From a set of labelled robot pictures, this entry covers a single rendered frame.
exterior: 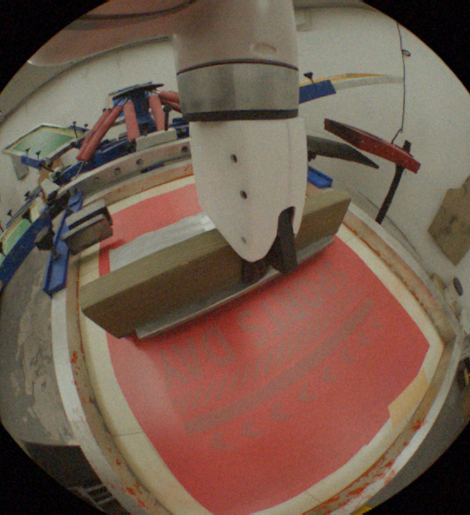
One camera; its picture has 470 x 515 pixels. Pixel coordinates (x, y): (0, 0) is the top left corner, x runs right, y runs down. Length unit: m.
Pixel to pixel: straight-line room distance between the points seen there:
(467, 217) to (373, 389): 1.91
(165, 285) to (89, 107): 4.47
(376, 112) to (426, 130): 0.57
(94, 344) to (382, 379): 0.39
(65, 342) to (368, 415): 0.39
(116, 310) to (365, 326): 0.29
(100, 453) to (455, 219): 2.24
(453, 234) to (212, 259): 2.08
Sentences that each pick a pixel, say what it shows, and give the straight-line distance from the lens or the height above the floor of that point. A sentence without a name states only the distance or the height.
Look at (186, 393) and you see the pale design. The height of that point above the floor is 0.95.
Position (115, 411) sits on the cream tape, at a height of 0.95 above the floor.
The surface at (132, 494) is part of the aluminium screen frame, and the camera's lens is 0.27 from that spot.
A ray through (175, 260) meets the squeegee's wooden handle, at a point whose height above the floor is 1.05.
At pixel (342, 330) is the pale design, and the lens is 0.26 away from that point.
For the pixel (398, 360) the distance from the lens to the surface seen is 0.32.
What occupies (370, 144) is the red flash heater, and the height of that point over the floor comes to 1.07.
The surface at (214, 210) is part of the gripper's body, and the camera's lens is 0.15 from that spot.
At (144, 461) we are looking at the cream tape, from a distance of 0.27.
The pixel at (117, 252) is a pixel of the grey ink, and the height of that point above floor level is 0.96.
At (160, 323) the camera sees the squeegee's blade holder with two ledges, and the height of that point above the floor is 0.99.
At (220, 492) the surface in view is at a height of 0.95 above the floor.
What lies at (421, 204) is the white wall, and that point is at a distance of 2.13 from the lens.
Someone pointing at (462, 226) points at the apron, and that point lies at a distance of 2.08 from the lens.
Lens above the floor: 1.17
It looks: 49 degrees down
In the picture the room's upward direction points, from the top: straight up
